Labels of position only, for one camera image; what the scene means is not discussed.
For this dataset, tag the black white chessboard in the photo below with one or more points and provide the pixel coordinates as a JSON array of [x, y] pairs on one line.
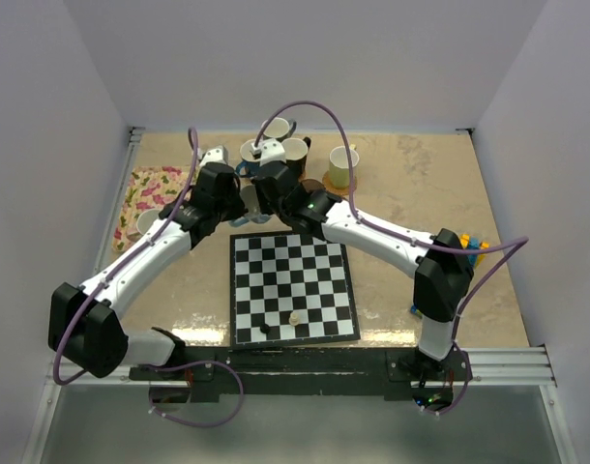
[[275, 273]]

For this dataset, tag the green mug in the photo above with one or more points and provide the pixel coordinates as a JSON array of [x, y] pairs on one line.
[[342, 162]]

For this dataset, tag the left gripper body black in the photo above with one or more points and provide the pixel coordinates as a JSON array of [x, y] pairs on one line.
[[231, 207]]

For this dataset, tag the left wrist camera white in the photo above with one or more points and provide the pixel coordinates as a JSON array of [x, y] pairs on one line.
[[217, 154]]

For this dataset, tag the aluminium rail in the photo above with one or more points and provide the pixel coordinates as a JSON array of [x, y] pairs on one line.
[[113, 204], [522, 367]]

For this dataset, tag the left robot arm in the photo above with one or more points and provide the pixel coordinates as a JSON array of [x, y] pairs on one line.
[[85, 320]]

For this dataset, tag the front aluminium rail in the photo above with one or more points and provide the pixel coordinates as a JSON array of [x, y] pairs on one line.
[[522, 367]]

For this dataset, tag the colourful toy car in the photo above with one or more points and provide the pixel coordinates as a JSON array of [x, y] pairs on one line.
[[415, 311]]

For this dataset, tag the floral serving tray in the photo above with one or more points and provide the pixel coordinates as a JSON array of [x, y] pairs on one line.
[[149, 187]]

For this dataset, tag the teal grey mug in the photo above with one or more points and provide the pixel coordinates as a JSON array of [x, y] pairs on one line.
[[279, 129]]

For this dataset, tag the pink mug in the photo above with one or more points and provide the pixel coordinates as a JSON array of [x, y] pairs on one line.
[[141, 225]]

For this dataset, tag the dark blue mug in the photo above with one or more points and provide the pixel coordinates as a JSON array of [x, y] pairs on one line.
[[249, 165]]

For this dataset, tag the black mug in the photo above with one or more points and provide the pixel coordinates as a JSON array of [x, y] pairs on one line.
[[296, 154]]

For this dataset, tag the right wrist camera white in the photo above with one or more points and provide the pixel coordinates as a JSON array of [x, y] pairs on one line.
[[269, 150]]

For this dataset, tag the white chess piece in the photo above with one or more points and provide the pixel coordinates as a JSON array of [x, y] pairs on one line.
[[294, 318]]

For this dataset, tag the left aluminium rail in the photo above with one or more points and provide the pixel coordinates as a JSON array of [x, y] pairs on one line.
[[113, 204]]

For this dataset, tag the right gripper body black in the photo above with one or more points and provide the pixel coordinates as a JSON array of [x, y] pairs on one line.
[[268, 206]]

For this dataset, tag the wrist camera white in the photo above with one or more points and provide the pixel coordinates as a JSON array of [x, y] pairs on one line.
[[217, 154], [269, 150]]

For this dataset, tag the light blue mug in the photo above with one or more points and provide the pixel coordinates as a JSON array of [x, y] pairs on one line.
[[253, 212]]

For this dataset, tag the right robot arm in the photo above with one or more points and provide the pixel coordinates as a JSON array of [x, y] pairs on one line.
[[440, 270]]

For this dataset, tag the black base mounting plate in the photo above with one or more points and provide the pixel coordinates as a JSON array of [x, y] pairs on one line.
[[230, 383]]

